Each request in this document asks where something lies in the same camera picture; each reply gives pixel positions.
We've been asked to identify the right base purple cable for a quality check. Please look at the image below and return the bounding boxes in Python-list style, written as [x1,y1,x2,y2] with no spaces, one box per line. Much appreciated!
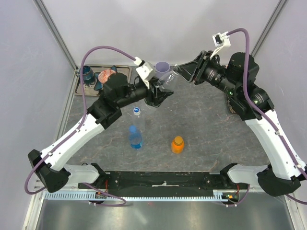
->
[215,183,251,207]

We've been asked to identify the slotted cable duct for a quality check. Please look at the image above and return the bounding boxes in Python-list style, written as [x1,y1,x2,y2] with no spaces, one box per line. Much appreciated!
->
[44,191,228,202]

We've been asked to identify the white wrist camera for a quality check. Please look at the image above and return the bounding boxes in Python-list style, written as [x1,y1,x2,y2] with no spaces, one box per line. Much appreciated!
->
[136,62,155,89]
[210,31,231,59]

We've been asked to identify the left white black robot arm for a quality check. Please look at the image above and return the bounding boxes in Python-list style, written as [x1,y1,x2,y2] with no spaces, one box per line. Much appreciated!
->
[28,73,174,193]

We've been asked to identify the lavender plastic cup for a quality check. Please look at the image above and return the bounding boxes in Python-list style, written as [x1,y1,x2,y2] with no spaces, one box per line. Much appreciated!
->
[155,61,171,78]

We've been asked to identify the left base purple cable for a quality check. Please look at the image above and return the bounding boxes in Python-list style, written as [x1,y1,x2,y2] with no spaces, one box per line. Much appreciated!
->
[81,182,127,207]

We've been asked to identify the blue water bottle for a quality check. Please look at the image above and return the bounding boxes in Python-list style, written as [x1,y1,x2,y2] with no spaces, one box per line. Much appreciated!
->
[129,125,143,149]

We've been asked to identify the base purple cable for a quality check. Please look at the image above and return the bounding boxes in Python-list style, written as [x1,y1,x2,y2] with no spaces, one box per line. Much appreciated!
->
[215,183,251,207]
[81,182,127,207]

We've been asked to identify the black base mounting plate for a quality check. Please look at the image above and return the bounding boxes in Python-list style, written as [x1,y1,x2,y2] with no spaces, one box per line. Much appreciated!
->
[91,171,248,197]

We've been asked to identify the clear bottle blue-white cap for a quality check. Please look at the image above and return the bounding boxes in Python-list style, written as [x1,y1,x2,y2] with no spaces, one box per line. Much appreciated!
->
[132,107,145,133]

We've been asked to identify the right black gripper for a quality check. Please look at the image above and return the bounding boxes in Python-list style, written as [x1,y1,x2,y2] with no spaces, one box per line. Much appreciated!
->
[174,50,239,97]

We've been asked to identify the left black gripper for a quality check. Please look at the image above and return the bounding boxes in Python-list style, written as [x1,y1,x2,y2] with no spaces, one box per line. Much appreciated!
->
[117,76,174,108]

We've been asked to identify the red patterned bowl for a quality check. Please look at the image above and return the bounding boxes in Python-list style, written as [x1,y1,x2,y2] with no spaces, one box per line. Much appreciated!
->
[98,69,116,84]

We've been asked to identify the clear plastic bottle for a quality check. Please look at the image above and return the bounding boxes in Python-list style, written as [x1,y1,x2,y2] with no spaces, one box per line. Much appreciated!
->
[143,64,179,113]

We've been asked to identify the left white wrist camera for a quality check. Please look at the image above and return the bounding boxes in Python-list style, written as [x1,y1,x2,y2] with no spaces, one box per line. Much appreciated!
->
[136,62,155,89]

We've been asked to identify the blue star-shaped dish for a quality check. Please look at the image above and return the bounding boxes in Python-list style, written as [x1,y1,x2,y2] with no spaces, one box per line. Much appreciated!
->
[94,65,118,91]

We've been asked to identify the dark blue teacup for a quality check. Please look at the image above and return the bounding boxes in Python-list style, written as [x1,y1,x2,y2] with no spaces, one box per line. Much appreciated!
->
[83,65,94,83]

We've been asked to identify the metal tray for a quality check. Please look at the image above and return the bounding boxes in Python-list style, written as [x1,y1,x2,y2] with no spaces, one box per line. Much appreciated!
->
[74,64,132,97]

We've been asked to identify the orange juice bottle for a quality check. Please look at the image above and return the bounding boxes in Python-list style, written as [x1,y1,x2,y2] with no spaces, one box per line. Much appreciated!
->
[171,136,185,154]

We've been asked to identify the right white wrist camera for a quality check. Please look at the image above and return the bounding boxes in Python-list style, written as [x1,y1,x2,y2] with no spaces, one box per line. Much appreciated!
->
[210,31,231,59]

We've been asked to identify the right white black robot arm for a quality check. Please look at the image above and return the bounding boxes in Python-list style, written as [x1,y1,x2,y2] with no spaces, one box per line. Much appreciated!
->
[173,51,307,196]

